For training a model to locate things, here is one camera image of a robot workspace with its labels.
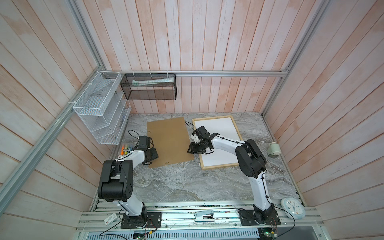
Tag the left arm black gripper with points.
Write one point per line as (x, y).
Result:
(155, 155)

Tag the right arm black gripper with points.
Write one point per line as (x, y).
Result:
(192, 149)

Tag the brown cardboard backing board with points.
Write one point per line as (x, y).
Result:
(171, 141)

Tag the autumn forest photo print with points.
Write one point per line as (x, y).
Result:
(225, 129)

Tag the light wooden picture frame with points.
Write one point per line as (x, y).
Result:
(222, 166)

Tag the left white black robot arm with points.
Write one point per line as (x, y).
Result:
(117, 181)

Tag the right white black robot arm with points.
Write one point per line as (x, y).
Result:
(251, 161)

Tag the pack of coloured highlighters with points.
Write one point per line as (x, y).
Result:
(126, 149)

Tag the paper inside black basket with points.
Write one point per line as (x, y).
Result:
(168, 82)

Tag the white round clock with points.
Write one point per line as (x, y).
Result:
(293, 207)

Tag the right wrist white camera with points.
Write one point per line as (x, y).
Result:
(195, 138)

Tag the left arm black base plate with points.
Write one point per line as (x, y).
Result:
(151, 220)

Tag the white wire mesh shelf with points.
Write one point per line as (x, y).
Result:
(103, 108)

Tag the black wire mesh basket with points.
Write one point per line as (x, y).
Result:
(148, 93)

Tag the grey stapler on rail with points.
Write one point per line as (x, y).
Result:
(204, 216)

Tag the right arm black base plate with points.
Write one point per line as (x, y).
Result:
(257, 217)

